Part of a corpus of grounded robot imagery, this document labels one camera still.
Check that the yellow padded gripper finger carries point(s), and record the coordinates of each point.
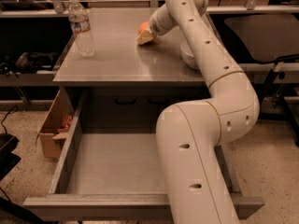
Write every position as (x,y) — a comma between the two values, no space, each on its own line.
(145,36)

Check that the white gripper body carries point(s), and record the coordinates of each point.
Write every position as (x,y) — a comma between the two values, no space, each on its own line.
(154,25)

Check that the orange fruit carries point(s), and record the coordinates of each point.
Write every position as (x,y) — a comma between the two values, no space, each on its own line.
(143,27)

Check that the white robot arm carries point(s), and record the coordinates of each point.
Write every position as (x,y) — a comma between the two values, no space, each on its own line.
(187,132)

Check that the grey cabinet with top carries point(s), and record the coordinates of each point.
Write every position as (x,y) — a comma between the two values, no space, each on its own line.
(120,67)

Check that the open grey top drawer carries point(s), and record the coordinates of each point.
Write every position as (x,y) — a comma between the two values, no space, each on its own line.
(110,176)

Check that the white bowl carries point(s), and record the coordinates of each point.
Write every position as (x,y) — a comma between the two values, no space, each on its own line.
(187,55)

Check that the clear plastic water bottle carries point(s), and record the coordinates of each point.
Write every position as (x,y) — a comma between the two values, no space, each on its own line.
(81,28)

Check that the orange item in box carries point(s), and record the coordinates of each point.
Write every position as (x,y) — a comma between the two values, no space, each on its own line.
(66,122)

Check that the cardboard box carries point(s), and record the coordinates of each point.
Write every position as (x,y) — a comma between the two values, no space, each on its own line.
(51,134)

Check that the black equipment at left edge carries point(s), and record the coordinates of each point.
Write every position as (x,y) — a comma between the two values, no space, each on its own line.
(8,160)

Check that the black drawer handle left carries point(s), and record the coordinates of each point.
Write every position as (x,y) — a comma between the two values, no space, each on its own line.
(125,100)

